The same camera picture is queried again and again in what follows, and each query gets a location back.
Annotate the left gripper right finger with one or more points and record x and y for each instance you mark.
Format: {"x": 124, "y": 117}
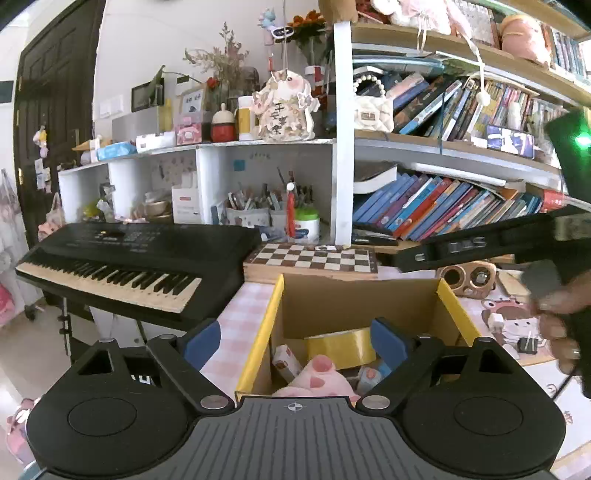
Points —
{"x": 410, "y": 360}

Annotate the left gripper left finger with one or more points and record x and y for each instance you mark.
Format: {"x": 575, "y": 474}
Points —
{"x": 181, "y": 359}

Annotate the blue plastic packet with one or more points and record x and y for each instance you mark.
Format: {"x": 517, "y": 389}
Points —
{"x": 384, "y": 369}

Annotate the grey toy car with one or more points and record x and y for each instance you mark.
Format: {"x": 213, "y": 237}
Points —
{"x": 369, "y": 378}

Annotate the yellow tape roll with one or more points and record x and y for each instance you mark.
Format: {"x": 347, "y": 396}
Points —
{"x": 347, "y": 349}

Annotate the white charger plug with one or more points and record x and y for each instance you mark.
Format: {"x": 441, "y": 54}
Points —
{"x": 496, "y": 322}

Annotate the pink plush pig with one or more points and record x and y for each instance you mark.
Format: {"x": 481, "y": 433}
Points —
{"x": 319, "y": 378}

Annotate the small white red box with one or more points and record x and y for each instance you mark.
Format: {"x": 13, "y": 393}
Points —
{"x": 286, "y": 363}

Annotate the black binder clip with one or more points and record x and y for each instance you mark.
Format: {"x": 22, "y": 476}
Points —
{"x": 528, "y": 343}

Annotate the person's right hand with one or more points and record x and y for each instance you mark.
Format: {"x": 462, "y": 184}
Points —
{"x": 561, "y": 322}

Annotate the black electronic keyboard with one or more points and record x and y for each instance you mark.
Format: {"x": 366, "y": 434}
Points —
{"x": 170, "y": 275}

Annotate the brown retro radio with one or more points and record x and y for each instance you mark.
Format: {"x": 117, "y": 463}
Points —
{"x": 474, "y": 280}

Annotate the pink checkered tablecloth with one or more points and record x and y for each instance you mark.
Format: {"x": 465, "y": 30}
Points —
{"x": 480, "y": 416}

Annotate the yellow cardboard box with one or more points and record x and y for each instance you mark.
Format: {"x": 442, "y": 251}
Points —
{"x": 303, "y": 306}

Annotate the smartphone on shelf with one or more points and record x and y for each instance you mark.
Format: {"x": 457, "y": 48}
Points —
{"x": 510, "y": 141}

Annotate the wooden chessboard box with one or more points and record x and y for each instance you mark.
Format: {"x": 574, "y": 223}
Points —
{"x": 271, "y": 260}

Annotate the row of leaning books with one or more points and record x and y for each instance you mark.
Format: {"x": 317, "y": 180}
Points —
{"x": 418, "y": 206}

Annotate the white green jar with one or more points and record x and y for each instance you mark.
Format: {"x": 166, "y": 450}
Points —
{"x": 306, "y": 226}

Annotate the white bookshelf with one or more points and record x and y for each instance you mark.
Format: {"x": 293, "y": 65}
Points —
{"x": 212, "y": 168}

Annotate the red white bottle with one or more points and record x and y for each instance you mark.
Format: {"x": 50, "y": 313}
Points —
{"x": 291, "y": 207}

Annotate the white quilted handbag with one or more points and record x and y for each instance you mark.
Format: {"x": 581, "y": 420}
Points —
{"x": 373, "y": 110}

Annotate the pig shaped ornament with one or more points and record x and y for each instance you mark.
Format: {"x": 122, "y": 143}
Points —
{"x": 284, "y": 108}

